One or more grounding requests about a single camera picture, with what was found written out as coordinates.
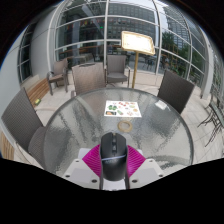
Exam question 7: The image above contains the black metal outdoor furniture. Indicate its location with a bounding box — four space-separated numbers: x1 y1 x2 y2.
197 92 224 148

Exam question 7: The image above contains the gold-framed menu stand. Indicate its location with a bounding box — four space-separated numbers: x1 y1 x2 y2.
120 30 157 90

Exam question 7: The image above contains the black computer mouse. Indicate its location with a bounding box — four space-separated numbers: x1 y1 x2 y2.
99 131 129 182

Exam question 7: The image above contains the white mouse pad with drawing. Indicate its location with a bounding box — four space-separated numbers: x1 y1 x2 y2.
77 147 145 192

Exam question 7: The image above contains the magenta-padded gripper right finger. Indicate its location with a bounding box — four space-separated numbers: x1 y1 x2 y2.
125 145 165 190

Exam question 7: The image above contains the dark brown wicker chair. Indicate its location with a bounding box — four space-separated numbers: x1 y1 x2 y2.
1 86 48 168
156 68 196 115

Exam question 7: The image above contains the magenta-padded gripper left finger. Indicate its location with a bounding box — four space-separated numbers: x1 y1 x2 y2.
62 143 102 190

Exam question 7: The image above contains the round tan coaster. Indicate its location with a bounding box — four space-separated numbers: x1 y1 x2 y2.
116 119 134 133

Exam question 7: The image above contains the grey-brown wicker armchair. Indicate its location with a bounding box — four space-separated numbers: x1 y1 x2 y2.
70 62 107 98
105 53 132 88
46 57 70 96

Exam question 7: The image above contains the wooden slatted bench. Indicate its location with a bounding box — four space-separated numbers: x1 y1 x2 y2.
0 131 16 161

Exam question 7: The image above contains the colourful picture menu card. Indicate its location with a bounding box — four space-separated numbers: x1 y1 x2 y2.
103 99 143 119

